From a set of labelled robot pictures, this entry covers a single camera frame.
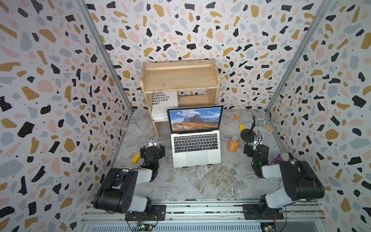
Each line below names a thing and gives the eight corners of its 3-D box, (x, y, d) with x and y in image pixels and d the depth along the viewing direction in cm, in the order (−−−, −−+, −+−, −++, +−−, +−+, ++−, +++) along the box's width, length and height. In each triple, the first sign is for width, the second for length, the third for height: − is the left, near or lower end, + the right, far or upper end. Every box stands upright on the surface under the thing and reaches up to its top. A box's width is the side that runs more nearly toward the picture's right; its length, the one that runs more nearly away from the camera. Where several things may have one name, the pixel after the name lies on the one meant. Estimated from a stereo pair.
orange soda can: (228, 152, 98) (231, 144, 90) (227, 145, 102) (230, 136, 94) (236, 153, 99) (240, 144, 90) (235, 145, 102) (238, 136, 94)
